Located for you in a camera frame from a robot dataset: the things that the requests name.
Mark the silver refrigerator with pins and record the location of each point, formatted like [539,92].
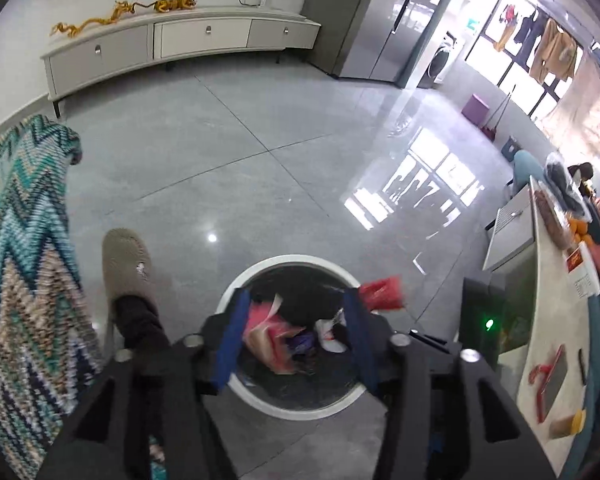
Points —
[405,20]

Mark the black appliance with green light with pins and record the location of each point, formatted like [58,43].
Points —
[485,310]

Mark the blue chair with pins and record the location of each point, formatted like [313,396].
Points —
[526,170]

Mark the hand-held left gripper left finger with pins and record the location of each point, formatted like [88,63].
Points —
[232,340]

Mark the golden tiger figure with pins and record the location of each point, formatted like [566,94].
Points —
[175,4]

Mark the teal sofa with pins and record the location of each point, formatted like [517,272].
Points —
[597,360]

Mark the purple stool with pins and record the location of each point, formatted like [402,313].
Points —
[475,108]

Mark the red clothes hanger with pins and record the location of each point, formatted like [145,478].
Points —
[540,372]

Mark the white round trash bin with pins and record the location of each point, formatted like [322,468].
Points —
[300,406]

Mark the hanging tan jacket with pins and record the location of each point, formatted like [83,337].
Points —
[552,50]

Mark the pile of oranges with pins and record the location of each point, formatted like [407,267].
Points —
[580,227]

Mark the beige knitted slipper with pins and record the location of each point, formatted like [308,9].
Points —
[125,265]

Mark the broom with red dustpan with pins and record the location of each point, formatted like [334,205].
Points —
[490,130]

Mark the golden dragon figure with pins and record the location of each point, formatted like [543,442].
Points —
[92,22]

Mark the white TV cabinet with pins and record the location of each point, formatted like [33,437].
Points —
[105,60]

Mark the black phone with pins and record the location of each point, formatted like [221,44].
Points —
[582,365]

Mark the white washing machine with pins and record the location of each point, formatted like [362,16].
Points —
[437,62]

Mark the hanging dark garment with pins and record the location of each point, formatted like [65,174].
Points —
[526,30]

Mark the hanging yellow child's garment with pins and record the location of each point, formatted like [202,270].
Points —
[505,27]

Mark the purple snack wrapper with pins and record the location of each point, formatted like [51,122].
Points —
[302,342]

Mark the person's leg in black trousers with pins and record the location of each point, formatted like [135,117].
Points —
[137,320]

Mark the teal zigzag patterned rug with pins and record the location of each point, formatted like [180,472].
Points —
[20,260]

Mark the pink and orange plastic bag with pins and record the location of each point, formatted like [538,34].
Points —
[270,340]

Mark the white long table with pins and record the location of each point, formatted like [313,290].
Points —
[550,310]

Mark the small white crumpled wrapper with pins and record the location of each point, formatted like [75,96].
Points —
[327,335]

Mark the red snack wrapper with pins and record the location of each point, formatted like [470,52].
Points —
[382,294]

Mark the hanging beige sheet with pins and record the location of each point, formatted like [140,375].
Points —
[585,110]

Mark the red and white box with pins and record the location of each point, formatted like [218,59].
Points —
[582,265]

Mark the white side cabinet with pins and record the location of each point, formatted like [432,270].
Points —
[510,230]

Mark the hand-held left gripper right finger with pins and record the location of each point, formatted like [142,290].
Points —
[360,340]

